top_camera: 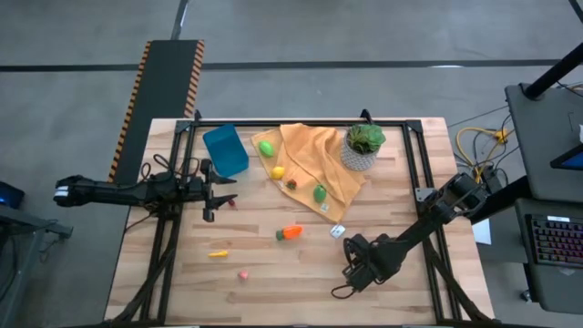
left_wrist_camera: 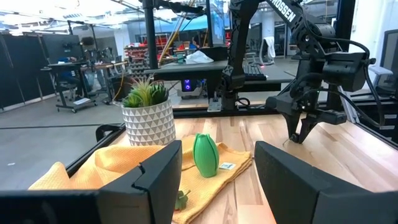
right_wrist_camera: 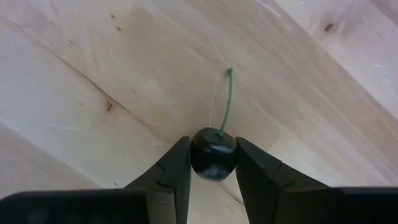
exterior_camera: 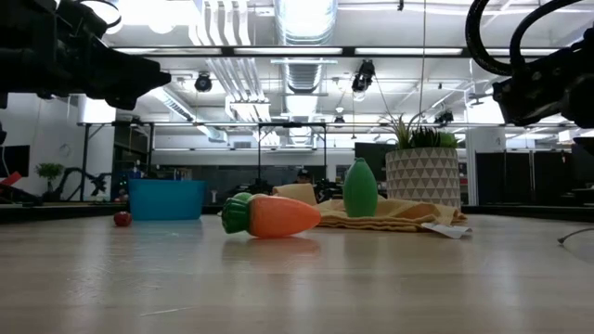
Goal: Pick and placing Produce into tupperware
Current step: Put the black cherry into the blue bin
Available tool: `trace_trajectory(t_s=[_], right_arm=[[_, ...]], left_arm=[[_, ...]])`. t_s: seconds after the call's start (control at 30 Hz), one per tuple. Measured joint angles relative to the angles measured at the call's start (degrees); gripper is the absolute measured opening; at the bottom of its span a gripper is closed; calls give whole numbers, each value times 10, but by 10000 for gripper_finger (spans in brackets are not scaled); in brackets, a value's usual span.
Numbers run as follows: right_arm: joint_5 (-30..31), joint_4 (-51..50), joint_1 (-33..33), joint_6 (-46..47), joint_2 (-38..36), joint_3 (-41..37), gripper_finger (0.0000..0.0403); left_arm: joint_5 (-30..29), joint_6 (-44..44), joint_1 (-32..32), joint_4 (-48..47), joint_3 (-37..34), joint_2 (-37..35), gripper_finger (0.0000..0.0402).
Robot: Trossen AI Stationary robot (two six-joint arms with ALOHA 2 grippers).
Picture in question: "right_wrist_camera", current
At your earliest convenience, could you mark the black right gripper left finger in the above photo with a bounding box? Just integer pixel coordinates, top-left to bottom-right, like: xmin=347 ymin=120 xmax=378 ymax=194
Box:
xmin=124 ymin=136 xmax=192 ymax=224

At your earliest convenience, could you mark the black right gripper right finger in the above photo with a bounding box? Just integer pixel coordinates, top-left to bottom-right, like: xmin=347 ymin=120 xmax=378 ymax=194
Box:
xmin=235 ymin=137 xmax=330 ymax=224

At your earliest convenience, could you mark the dark red toy cherry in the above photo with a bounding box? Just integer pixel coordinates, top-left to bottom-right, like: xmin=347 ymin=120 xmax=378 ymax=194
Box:
xmin=190 ymin=67 xmax=238 ymax=182

